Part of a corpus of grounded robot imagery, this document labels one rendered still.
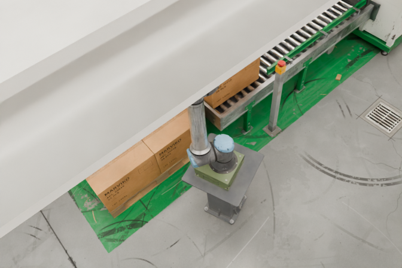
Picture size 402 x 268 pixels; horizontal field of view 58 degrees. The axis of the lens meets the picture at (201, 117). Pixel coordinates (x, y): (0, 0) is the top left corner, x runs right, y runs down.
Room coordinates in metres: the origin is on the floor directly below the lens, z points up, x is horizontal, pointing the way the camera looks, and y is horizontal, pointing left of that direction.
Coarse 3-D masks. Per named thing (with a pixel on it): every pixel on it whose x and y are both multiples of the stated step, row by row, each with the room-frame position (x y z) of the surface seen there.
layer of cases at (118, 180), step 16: (160, 128) 1.97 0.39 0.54; (176, 128) 1.95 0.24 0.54; (144, 144) 1.82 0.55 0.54; (160, 144) 1.80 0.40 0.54; (176, 144) 1.84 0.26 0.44; (112, 160) 1.69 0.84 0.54; (128, 160) 1.67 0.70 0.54; (144, 160) 1.65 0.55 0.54; (160, 160) 1.72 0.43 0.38; (176, 160) 1.81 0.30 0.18; (96, 176) 1.55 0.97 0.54; (112, 176) 1.53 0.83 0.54; (128, 176) 1.54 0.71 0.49; (144, 176) 1.61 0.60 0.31; (96, 192) 1.40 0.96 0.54; (112, 192) 1.44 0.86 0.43; (128, 192) 1.50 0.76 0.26; (112, 208) 1.39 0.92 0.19
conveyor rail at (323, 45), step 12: (360, 12) 3.16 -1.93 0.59; (348, 24) 2.99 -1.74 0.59; (360, 24) 3.14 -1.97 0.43; (336, 36) 2.89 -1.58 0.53; (312, 48) 2.69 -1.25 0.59; (324, 48) 2.79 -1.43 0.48; (300, 60) 2.55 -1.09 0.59; (312, 60) 2.68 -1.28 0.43; (288, 72) 2.47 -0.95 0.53; (264, 84) 2.30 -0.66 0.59; (252, 96) 2.17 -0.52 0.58; (264, 96) 2.28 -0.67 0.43; (240, 108) 2.09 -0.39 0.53; (228, 120) 2.00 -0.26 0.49
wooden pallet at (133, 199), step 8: (184, 160) 1.89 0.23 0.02; (176, 168) 1.81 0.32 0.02; (160, 176) 1.69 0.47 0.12; (168, 176) 1.73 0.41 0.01; (152, 184) 1.67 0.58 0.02; (144, 192) 1.59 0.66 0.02; (128, 200) 1.48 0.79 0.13; (136, 200) 1.52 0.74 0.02; (120, 208) 1.42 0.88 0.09; (112, 216) 1.37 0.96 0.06
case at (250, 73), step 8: (256, 64) 2.40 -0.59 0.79; (240, 72) 2.29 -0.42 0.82; (248, 72) 2.35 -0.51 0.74; (256, 72) 2.40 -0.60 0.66; (232, 80) 2.24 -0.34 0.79; (240, 80) 2.29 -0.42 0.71; (248, 80) 2.35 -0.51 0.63; (224, 88) 2.19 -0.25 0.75; (232, 88) 2.24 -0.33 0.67; (240, 88) 2.29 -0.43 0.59; (208, 96) 2.15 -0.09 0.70; (216, 96) 2.13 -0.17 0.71; (224, 96) 2.19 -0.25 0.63; (208, 104) 2.16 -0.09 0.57; (216, 104) 2.13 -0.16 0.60
